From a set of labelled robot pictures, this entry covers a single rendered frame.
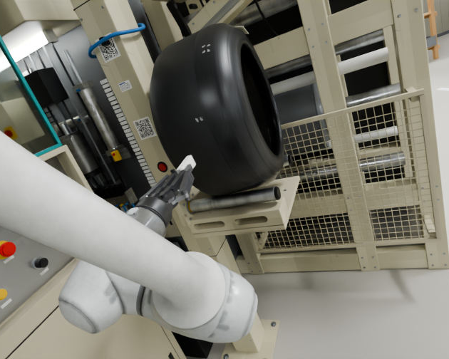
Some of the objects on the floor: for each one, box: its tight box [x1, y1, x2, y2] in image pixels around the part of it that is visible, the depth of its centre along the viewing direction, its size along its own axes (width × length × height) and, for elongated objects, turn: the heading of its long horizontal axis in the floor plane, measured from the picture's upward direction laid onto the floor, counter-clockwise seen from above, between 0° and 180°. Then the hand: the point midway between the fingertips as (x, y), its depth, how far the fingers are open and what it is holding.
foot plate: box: [221, 319, 280, 359], centre depth 157 cm, size 27×27×2 cm
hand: (186, 167), depth 75 cm, fingers closed
